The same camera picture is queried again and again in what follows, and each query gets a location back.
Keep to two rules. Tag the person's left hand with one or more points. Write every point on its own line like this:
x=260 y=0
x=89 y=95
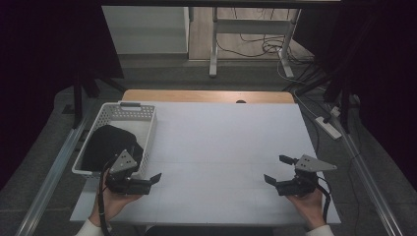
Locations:
x=114 y=203

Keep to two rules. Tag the black table grommet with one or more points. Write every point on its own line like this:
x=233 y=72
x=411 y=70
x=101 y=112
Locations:
x=241 y=101

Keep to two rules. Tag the wooden table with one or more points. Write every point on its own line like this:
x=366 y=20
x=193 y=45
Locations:
x=196 y=95

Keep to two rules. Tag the black overhead bar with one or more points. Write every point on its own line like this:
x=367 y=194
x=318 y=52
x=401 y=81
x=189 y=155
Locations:
x=213 y=2

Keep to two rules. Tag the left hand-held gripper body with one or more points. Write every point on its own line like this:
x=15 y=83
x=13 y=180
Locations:
x=126 y=185

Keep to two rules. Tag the white cabinet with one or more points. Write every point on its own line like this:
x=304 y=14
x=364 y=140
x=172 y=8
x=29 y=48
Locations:
x=147 y=29

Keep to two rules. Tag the dark navy knit vest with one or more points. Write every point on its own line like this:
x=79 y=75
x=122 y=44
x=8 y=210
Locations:
x=105 y=144

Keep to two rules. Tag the white power strip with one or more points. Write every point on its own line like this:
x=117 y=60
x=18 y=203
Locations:
x=327 y=128

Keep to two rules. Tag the black metal stand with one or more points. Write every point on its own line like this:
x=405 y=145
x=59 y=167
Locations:
x=344 y=105
x=77 y=98

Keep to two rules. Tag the white plug adapter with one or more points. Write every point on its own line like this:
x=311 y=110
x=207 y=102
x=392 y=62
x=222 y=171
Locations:
x=335 y=111

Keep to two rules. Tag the white perforated plastic basket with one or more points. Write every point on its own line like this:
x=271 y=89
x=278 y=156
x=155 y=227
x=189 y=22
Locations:
x=131 y=113

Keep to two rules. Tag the aluminium rail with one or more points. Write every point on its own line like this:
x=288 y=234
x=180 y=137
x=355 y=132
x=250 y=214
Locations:
x=52 y=178
x=370 y=183

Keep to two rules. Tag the person's right hand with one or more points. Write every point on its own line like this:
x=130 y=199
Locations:
x=309 y=206

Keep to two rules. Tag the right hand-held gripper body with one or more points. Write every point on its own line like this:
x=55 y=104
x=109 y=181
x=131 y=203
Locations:
x=300 y=185

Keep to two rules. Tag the dark curtain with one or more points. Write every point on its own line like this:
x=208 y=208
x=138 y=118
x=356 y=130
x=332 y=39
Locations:
x=32 y=65
x=387 y=65

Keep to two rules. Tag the white metal desk frame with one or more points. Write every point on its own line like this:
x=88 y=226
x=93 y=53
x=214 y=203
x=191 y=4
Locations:
x=252 y=26

